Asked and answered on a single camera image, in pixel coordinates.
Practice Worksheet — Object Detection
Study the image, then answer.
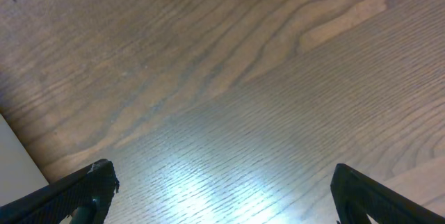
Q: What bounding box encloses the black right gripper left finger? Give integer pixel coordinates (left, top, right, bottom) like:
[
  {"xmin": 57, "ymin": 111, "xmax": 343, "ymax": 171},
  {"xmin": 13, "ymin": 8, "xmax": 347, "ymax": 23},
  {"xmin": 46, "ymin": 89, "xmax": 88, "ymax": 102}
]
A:
[{"xmin": 1, "ymin": 159, "xmax": 120, "ymax": 224}]

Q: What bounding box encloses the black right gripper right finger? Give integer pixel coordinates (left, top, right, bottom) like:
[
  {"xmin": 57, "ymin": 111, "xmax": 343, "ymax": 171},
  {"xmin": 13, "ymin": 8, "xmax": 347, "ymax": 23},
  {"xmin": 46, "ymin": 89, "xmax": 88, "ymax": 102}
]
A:
[{"xmin": 330, "ymin": 163, "xmax": 444, "ymax": 224}]

